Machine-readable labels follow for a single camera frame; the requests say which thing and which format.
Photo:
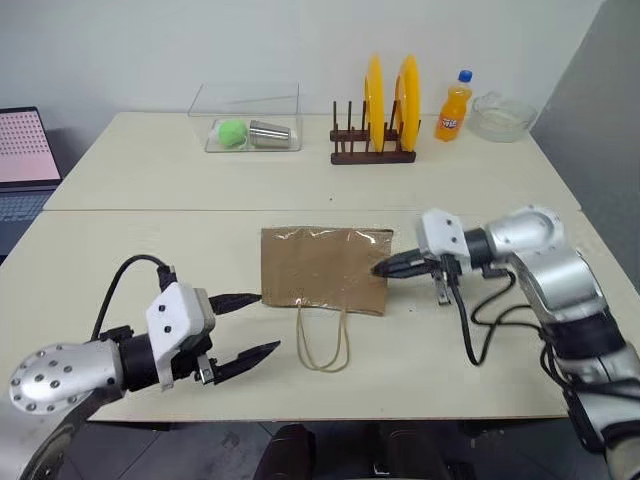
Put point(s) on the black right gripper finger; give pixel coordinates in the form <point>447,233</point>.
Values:
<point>407,272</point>
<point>402,261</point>

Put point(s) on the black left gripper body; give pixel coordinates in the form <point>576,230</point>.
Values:
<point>187,362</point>

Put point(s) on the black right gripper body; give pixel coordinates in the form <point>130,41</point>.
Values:
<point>444,267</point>

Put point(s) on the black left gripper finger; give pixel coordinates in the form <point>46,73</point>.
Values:
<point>245,361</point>
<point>232,302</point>

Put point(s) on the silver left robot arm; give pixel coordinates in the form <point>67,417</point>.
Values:
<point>60,372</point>

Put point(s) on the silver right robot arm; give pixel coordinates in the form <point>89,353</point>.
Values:
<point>555,270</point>

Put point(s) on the dark rounded shape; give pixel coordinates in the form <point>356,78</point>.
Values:
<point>287,452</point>

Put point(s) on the dark wooden dish rack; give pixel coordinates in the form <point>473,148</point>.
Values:
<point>372,156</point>

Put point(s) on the orange soda bottle blue cap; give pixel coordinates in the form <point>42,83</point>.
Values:
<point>452,112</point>

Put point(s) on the yellow plate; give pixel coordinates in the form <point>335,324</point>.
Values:
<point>410,102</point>
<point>375,102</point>

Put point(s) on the clear glass bowl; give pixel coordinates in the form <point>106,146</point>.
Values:
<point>502,117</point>

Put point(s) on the green ball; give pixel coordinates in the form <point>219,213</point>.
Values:
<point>231,133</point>

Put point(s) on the stainless steel cup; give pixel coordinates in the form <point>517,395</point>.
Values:
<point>270,135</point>

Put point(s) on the clear plastic box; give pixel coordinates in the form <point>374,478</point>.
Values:
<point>250,107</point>

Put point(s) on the open laptop pink screen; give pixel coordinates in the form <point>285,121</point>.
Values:
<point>25,150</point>

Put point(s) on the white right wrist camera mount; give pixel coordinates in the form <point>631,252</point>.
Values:
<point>440,232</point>

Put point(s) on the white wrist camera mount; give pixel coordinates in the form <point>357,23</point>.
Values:
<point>440,232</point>
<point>172,315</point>

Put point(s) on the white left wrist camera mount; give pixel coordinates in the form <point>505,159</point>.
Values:
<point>172,315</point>

